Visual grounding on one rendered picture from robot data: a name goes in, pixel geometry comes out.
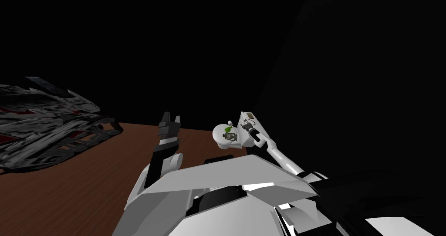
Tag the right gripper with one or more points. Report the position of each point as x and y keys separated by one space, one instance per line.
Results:
x=248 y=126

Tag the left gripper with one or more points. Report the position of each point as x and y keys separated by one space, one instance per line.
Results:
x=169 y=129

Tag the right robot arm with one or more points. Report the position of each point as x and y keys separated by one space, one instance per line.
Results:
x=283 y=161

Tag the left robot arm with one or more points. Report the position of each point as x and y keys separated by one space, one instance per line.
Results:
x=156 y=163

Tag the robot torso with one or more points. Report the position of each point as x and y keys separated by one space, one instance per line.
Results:
x=230 y=180

